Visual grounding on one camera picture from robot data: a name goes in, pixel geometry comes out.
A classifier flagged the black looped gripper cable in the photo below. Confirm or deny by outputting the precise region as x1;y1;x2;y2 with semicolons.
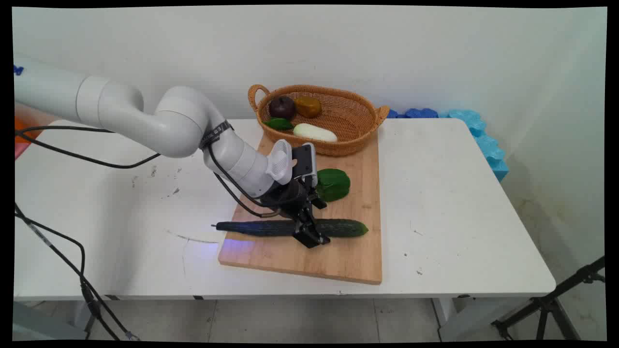
208;143;283;219

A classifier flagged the woven wicker basket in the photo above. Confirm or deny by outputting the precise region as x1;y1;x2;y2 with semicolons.
248;84;390;157

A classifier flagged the dark purple toy onion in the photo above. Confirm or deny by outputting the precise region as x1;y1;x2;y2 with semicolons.
269;95;296;120

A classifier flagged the black velcro strap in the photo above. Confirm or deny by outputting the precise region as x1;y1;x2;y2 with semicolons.
199;121;235;149

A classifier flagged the light blue foam mat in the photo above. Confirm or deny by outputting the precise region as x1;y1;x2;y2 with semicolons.
439;109;510;182

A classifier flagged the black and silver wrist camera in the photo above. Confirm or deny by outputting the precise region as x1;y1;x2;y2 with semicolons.
292;143;319;188

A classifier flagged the white toy eggplant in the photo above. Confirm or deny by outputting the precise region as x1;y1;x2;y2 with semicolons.
293;123;338;143

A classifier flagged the wooden cutting board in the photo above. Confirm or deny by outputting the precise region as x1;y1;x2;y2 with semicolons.
218;130;383;285

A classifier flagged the long dark green cucumber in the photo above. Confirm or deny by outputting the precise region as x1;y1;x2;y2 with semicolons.
211;218;369;238

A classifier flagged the small green toy leaf vegetable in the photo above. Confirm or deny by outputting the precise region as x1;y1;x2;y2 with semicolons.
263;117;295;131

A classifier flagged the orange and pink object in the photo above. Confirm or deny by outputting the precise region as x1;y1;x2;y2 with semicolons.
15;115;46;160

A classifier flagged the long black arm cable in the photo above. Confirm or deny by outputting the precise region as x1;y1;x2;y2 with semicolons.
15;126;161;169

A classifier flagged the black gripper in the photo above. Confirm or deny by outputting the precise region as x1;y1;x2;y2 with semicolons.
264;178;331;249

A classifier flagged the white table leg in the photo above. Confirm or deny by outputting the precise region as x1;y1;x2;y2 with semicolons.
14;300;93;342
432;295;490;342

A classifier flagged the black floor cable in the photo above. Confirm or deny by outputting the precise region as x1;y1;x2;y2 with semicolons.
15;203;141;341
15;212;104;334

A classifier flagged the black tripod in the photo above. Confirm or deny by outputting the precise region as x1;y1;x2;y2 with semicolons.
491;256;606;341

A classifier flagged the green toy bell pepper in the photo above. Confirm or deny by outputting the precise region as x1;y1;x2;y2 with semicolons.
315;168;351;203

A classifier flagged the mustard yellow toy vegetable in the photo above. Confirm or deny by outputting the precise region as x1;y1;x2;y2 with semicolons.
294;96;323;119

